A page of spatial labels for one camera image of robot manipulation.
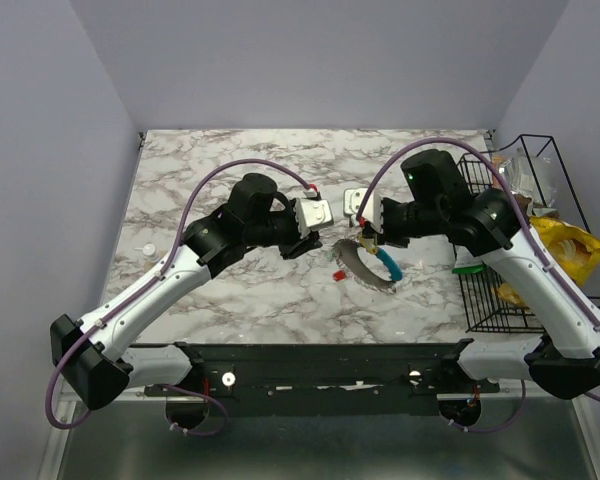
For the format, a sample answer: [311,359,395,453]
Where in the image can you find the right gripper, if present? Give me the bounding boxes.
[361,196,444,249]

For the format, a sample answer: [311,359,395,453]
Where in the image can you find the yellow key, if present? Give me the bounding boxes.
[359,237,379,255]

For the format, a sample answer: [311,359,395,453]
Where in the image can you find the blue key tag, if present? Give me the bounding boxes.
[375,248,403,282]

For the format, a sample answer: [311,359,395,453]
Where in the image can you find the red key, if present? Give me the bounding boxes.
[332,270,346,282]

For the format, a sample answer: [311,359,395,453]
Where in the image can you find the grey curved keyring holder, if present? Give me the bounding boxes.
[332,239,399,293]

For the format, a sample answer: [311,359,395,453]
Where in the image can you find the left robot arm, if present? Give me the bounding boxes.
[51,173,333,411]

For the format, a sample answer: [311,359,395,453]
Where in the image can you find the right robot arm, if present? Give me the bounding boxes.
[356,139,600,400]

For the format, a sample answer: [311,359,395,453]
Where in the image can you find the green snack packet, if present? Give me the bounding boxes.
[452,264,484,275]

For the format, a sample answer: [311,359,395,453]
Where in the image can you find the beige bottle white cap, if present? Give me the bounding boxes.
[135,243,160,263]

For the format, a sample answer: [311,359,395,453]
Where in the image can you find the clear snack packet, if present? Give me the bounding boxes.
[492,148,556,207]

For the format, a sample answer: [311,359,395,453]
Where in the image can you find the yellow chips bag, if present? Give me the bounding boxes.
[494,214,600,306]

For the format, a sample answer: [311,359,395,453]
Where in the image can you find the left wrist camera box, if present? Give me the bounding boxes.
[294,198,334,238]

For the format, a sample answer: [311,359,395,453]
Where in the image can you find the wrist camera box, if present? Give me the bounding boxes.
[294,198,334,238]
[343,188,383,233]

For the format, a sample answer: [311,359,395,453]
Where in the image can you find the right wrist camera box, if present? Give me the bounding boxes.
[343,188,383,233]

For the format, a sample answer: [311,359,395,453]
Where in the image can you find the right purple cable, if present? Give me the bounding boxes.
[357,137,600,434]

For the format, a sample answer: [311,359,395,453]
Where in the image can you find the purple cable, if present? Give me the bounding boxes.
[357,137,600,434]
[45,158,320,437]

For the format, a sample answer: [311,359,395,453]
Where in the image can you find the black wire basket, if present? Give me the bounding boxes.
[443,140,600,359]

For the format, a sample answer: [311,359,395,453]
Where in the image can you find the black mounting rail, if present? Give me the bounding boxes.
[122,340,500,420]

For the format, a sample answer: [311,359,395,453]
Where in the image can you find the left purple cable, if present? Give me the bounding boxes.
[45,158,320,437]

